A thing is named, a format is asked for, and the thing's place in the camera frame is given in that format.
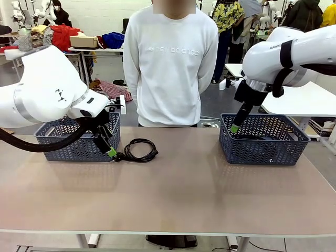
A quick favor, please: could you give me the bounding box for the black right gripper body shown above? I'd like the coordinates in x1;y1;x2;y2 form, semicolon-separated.
233;79;268;108

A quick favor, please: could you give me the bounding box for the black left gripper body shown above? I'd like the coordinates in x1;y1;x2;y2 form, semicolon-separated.
88;110;114;138

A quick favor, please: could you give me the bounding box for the red checked cloth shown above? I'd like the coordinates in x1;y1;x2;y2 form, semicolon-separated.
90;78;133;102

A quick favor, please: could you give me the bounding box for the grey plastic lattice basket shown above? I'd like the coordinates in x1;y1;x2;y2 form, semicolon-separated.
34;111;121;162

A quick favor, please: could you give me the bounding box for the right blue plastic basket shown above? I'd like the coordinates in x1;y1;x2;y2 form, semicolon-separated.
219;113;311;166

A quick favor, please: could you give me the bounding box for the white side table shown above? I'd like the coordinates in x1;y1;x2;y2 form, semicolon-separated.
225;62;336;118

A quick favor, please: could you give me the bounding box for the person in white sweatshirt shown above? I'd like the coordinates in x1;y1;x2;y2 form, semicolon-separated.
123;0;220;128

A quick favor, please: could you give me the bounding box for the person in yellow patterned shirt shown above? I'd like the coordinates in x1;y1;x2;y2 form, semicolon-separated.
212;0;246;82

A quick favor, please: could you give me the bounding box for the cardboard box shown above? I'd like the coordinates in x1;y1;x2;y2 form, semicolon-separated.
69;35;99;49

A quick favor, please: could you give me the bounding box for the white humanoid robot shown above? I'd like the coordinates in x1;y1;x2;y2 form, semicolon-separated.
259;0;276;28
10;0;35;27
34;0;56;26

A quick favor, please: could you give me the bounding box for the blue cloth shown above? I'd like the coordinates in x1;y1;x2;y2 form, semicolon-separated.
101;31;125;49

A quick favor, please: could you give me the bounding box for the red cloth pile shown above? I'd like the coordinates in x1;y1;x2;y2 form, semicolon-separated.
50;24;84;53

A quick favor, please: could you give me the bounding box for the person in black jacket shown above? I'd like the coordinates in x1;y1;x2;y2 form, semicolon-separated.
282;0;324;34

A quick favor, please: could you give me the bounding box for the white table leg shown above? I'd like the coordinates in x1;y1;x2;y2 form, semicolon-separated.
76;233;101;249
227;236;249;252

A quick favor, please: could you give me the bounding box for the grey glitter cloth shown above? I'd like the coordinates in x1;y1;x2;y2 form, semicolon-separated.
17;33;34;52

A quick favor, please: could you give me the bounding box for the person in yellow jacket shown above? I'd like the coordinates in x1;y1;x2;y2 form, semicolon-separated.
320;4;336;28

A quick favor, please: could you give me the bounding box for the person in black clothes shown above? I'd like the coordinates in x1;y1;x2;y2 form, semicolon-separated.
51;0;70;26

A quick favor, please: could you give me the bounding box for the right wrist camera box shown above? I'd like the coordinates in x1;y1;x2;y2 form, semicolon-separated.
219;77;247;92

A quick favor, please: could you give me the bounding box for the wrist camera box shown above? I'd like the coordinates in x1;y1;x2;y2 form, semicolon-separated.
219;77;247;92
106;94;127;115

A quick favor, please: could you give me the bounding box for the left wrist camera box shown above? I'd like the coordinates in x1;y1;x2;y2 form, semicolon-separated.
106;94;127;115

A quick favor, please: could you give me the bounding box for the black coiled power cable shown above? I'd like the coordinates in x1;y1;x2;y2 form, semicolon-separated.
113;139;160;163

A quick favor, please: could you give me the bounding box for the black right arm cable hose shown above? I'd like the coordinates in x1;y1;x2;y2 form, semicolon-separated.
271;60;336;99

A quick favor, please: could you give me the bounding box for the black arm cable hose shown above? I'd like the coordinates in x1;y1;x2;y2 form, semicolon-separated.
271;60;336;99
0;117;106;153

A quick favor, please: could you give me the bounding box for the black right arm strap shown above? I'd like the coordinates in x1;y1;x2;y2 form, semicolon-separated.
279;39;295;69

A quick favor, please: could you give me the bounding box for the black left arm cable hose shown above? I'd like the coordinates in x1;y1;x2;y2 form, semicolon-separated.
0;117;106;153

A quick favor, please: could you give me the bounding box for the white wire rack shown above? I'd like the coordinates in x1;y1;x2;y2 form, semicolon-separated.
308;117;336;140

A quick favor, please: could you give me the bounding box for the black table pedestal base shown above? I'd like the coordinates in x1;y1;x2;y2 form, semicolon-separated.
145;235;198;247

